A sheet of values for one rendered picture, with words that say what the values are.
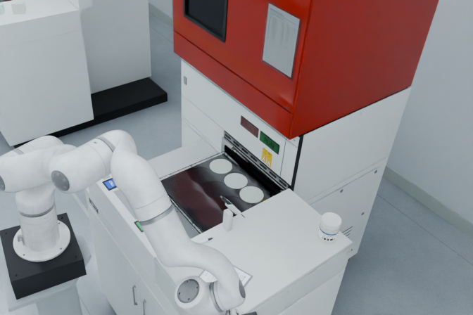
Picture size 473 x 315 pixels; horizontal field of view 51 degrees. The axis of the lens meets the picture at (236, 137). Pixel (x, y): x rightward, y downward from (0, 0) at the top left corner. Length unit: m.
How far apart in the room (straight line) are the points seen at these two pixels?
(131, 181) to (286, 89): 0.78
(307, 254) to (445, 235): 1.81
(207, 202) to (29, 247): 0.67
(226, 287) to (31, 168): 0.66
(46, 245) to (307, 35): 1.13
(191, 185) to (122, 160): 0.93
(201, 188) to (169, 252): 0.89
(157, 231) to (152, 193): 0.09
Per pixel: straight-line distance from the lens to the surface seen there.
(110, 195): 1.97
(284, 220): 1.88
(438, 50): 3.18
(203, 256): 1.21
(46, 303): 2.08
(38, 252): 1.87
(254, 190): 2.07
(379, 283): 3.05
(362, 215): 2.74
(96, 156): 1.26
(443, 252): 3.37
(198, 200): 2.01
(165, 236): 1.19
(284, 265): 1.74
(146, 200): 1.16
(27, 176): 1.54
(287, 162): 1.96
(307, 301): 1.91
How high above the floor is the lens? 2.31
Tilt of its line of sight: 37 degrees down
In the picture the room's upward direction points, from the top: 5 degrees clockwise
